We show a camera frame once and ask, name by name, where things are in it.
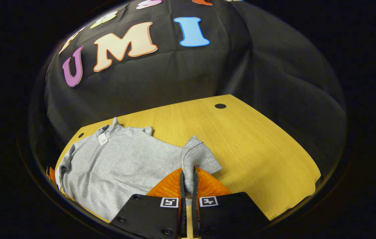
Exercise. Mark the black backdrop cloth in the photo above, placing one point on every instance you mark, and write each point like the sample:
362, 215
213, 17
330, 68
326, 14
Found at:
191, 73

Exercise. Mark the grey sweatshirt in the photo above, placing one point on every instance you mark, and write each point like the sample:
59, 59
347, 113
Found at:
125, 166

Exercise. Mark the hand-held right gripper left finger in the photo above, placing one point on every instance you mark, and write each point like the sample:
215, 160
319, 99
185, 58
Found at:
183, 199

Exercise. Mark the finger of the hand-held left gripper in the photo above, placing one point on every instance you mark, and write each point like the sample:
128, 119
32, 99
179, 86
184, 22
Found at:
52, 177

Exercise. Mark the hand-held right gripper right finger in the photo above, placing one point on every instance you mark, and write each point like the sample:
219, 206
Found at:
195, 199

